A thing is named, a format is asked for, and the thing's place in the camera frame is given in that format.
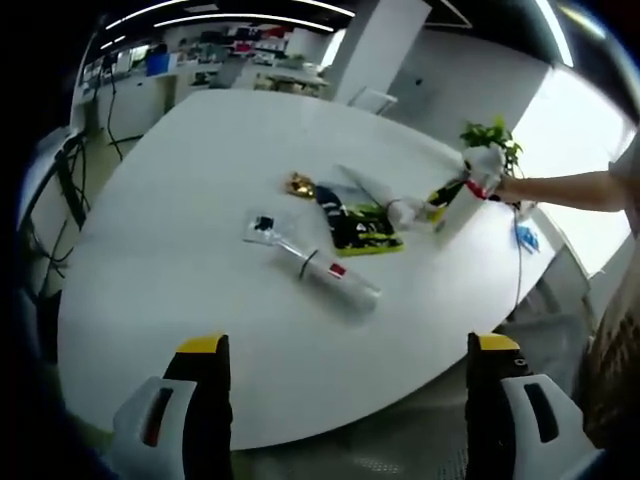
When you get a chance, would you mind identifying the black and green skincare sachet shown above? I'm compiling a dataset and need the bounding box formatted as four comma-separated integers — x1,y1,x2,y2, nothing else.
314,182,406,258

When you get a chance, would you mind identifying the beige skincare cream tube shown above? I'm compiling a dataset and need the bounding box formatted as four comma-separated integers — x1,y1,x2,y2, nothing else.
337,164,427,232

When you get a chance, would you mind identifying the green potted plant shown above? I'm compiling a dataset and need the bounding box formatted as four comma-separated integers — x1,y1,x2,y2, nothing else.
458,116,525,177

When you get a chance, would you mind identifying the white chair back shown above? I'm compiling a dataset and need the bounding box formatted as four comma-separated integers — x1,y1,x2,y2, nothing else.
348,85,399,116

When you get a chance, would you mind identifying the blue storage bin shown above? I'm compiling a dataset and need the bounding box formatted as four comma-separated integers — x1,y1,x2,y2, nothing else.
145,53,171,77

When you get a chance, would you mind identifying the blue plastic packet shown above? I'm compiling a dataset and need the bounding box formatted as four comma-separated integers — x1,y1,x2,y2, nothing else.
514,223,544,257

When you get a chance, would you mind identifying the gold skincare sachet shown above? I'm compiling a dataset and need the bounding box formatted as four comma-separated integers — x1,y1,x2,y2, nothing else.
283,171,318,199

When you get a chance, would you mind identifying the clear plastic packet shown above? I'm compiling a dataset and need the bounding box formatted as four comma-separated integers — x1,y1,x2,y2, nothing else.
242,209,302,250

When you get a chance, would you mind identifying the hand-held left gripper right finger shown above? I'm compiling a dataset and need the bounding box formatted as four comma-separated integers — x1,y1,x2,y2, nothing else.
464,331,586,480

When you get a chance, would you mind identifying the black tripod stand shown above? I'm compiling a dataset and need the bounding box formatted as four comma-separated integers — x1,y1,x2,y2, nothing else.
51,138,95,232

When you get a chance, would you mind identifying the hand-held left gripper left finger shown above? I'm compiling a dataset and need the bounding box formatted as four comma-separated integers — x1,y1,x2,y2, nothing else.
112,333,234,480

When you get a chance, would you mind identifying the person's beige patterned garment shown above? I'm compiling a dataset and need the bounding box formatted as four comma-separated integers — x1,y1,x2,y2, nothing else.
581,277,640,454

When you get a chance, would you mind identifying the thin dark cable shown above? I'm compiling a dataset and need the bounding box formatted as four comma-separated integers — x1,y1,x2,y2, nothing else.
509,203,525,312

